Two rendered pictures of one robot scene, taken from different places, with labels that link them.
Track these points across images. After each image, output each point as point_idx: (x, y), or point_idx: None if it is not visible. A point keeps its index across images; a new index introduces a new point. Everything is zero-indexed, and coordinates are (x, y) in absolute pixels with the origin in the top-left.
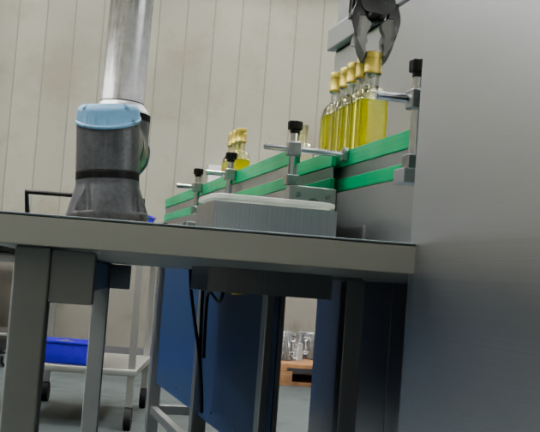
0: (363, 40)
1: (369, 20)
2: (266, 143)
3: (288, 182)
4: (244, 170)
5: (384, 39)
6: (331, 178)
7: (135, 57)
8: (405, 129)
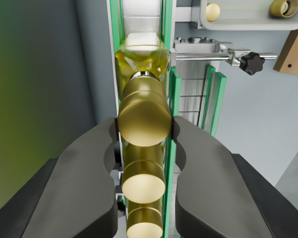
0: (192, 138)
1: (197, 216)
2: (274, 55)
3: (228, 41)
4: None
5: (105, 152)
6: (175, 68)
7: None
8: (61, 149)
